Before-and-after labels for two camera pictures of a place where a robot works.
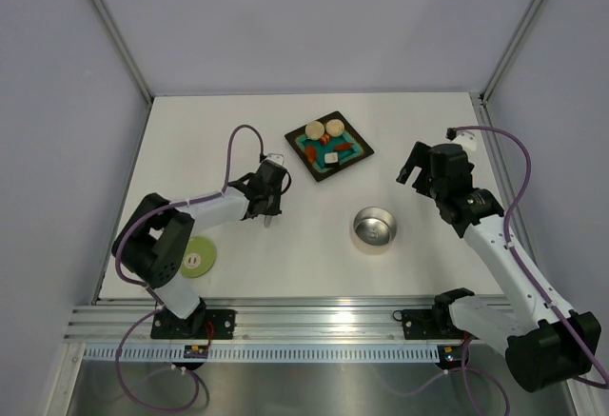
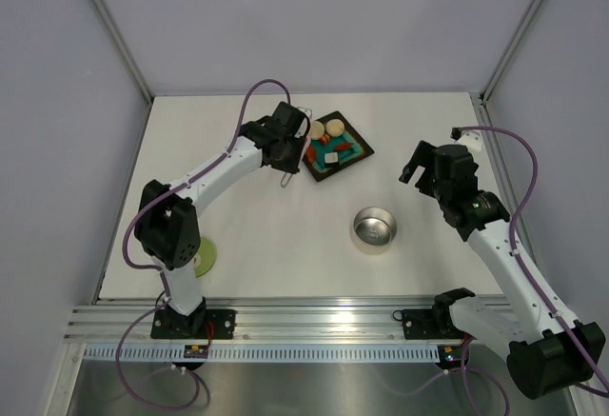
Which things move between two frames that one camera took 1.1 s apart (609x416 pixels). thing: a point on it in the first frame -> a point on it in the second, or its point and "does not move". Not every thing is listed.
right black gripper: (420, 156) does not move
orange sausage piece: (310, 152) does not move
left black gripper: (274, 209) -> (290, 168)
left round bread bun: (314, 129) does not move
